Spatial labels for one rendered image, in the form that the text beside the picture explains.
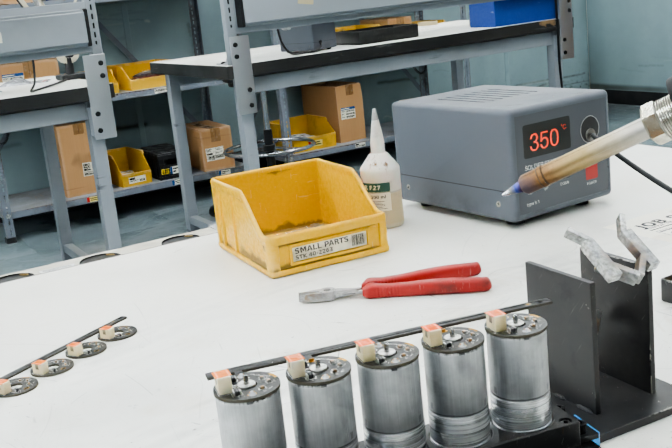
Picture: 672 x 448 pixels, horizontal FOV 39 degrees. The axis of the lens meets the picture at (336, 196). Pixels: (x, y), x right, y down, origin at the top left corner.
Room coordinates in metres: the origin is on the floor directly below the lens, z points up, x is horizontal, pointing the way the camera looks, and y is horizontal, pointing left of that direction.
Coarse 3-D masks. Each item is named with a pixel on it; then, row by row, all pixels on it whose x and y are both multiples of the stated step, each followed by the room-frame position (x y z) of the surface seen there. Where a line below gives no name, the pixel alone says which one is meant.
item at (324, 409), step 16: (320, 368) 0.33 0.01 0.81; (288, 384) 0.33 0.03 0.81; (336, 384) 0.32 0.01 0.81; (304, 400) 0.32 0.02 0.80; (320, 400) 0.32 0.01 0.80; (336, 400) 0.32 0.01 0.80; (352, 400) 0.33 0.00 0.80; (304, 416) 0.33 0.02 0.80; (320, 416) 0.32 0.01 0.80; (336, 416) 0.32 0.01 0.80; (352, 416) 0.33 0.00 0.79; (304, 432) 0.33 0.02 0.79; (320, 432) 0.32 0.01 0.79; (336, 432) 0.32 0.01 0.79; (352, 432) 0.33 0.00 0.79
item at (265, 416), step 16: (240, 384) 0.33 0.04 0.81; (272, 400) 0.32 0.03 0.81; (224, 416) 0.32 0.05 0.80; (240, 416) 0.32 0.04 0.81; (256, 416) 0.32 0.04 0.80; (272, 416) 0.32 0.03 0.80; (224, 432) 0.32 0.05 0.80; (240, 432) 0.32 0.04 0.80; (256, 432) 0.32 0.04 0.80; (272, 432) 0.32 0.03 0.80
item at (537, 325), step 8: (528, 320) 0.36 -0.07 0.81; (536, 320) 0.36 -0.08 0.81; (544, 320) 0.36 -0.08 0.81; (488, 328) 0.36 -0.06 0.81; (512, 328) 0.35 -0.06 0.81; (520, 328) 0.35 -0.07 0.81; (536, 328) 0.35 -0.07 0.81; (544, 328) 0.35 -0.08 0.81; (496, 336) 0.35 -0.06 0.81; (504, 336) 0.35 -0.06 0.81; (512, 336) 0.35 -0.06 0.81; (520, 336) 0.35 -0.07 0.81; (528, 336) 0.35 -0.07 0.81
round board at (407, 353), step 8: (392, 344) 0.35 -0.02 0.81; (400, 344) 0.35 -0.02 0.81; (408, 344) 0.35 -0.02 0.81; (376, 352) 0.35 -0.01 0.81; (400, 352) 0.34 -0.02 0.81; (408, 352) 0.34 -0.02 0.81; (416, 352) 0.34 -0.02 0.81; (360, 360) 0.34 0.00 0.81; (376, 360) 0.34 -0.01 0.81; (384, 360) 0.34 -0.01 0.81; (400, 360) 0.33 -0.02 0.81; (408, 360) 0.33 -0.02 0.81; (376, 368) 0.33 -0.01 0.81; (384, 368) 0.33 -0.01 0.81; (392, 368) 0.33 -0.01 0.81
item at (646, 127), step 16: (640, 112) 0.33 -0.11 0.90; (656, 112) 0.32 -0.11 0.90; (624, 128) 0.33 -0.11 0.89; (640, 128) 0.33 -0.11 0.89; (656, 128) 0.32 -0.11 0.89; (592, 144) 0.34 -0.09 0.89; (608, 144) 0.33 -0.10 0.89; (624, 144) 0.33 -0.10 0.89; (560, 160) 0.34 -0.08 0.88; (576, 160) 0.34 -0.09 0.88; (592, 160) 0.34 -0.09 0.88; (528, 176) 0.35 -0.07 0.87; (544, 176) 0.34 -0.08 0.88; (560, 176) 0.34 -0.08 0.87; (528, 192) 0.35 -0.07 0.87
